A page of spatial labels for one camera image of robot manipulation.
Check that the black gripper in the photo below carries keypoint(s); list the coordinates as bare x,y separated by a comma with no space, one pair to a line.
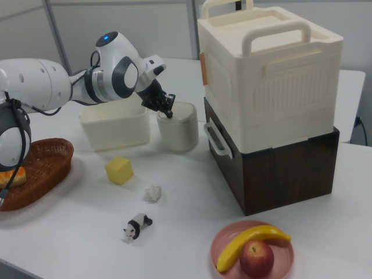
154,97

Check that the small white trash can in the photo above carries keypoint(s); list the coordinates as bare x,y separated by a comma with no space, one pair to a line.
181,130

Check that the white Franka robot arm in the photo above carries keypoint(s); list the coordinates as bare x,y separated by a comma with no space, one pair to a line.
43,84

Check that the white plastic bin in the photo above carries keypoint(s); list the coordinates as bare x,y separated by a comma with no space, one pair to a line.
116,130

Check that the yellow foam cube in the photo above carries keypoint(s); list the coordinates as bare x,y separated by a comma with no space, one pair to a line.
119,170

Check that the crumpled white paper ball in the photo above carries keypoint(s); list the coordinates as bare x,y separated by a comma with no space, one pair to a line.
153,193

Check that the cream plastic storage box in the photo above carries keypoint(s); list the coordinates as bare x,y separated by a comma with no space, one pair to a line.
276,81

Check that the panda toy figure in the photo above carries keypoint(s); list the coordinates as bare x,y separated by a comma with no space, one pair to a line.
136,225

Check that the black stand base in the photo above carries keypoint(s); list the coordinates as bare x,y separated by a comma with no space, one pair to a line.
238,4

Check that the brown wicker basket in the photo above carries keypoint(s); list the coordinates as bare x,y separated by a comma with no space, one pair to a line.
46,174

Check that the dark wooden cabinet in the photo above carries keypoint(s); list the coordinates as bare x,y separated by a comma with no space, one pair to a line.
284,177

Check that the yellow banana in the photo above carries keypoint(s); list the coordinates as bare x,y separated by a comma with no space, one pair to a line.
250,236

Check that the toy bread loaf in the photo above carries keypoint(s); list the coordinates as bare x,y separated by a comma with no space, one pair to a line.
18,175

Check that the red apple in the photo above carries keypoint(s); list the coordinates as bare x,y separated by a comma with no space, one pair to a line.
256,258

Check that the pink plate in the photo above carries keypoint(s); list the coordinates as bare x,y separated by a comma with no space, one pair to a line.
283,258

